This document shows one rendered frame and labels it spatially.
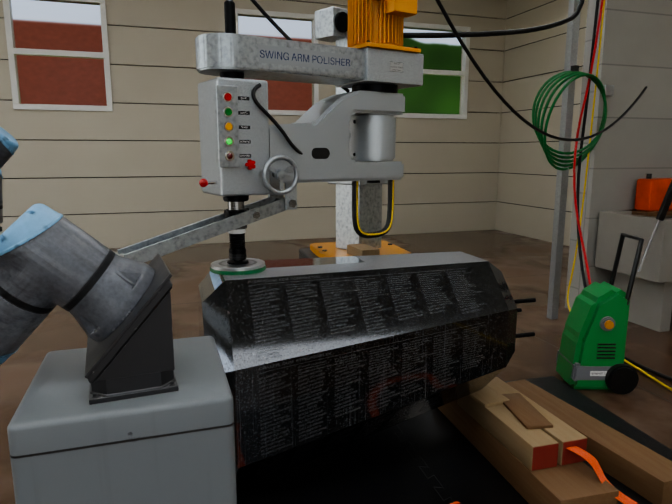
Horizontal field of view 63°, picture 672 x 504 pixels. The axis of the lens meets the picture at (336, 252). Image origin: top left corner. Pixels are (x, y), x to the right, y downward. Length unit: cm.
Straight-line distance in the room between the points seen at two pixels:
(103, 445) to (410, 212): 829
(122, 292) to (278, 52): 125
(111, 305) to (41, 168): 722
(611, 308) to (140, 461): 272
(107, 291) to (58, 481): 36
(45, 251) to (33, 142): 721
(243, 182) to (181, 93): 625
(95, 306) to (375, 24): 168
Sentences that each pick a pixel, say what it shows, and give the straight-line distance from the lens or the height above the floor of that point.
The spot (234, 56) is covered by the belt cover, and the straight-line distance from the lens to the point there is 209.
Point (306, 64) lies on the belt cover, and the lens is 221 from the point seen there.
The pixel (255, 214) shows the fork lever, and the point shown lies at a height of 109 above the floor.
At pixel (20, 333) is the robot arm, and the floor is 97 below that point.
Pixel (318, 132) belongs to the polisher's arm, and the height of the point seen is 140.
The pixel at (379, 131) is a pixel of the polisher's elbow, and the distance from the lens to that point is 240.
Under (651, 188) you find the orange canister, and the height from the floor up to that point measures 105.
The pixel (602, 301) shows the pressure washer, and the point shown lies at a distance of 337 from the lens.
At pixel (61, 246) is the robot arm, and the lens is 117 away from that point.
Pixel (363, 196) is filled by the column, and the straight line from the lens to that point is 304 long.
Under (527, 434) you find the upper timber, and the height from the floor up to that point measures 25.
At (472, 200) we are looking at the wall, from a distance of 973.
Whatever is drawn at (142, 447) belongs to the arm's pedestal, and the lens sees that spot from 116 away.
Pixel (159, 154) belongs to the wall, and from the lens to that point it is 822.
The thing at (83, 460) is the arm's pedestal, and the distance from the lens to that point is 117.
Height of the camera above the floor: 132
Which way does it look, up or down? 10 degrees down
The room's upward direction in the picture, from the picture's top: straight up
